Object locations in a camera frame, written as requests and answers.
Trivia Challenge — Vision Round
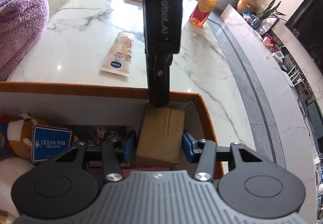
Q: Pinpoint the pink leather card holder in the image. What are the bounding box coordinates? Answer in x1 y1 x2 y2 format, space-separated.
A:
122 167 169 179

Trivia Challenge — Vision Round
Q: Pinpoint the hand cream tube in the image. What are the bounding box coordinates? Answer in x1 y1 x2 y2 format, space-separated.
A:
101 31 135 77

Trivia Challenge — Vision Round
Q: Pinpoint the small brown cardboard box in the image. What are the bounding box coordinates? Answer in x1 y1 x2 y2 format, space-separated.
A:
135 105 185 168

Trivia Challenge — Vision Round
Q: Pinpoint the ocean park plush toy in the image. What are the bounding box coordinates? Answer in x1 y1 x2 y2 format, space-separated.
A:
1 113 73 163

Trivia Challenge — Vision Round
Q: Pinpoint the white plush with striped bow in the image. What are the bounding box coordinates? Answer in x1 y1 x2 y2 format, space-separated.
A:
0 157 35 217

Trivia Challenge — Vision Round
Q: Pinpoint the orange cardboard storage box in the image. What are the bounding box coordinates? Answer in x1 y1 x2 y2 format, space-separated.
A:
0 81 225 189

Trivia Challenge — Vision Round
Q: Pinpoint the bronze round vase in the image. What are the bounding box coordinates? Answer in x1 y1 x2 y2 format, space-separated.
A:
237 0 258 14

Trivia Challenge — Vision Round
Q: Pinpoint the potted green plant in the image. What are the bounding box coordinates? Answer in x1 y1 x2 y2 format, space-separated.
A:
251 0 285 30

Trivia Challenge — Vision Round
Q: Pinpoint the white wifi router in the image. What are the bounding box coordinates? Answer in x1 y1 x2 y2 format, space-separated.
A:
282 66 304 88

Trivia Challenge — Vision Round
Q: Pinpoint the purple fuzzy blanket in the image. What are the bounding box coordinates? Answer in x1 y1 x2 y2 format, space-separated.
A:
1 0 49 81

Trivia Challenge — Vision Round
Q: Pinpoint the wall mounted black television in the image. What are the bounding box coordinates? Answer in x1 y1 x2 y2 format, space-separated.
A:
285 0 323 71

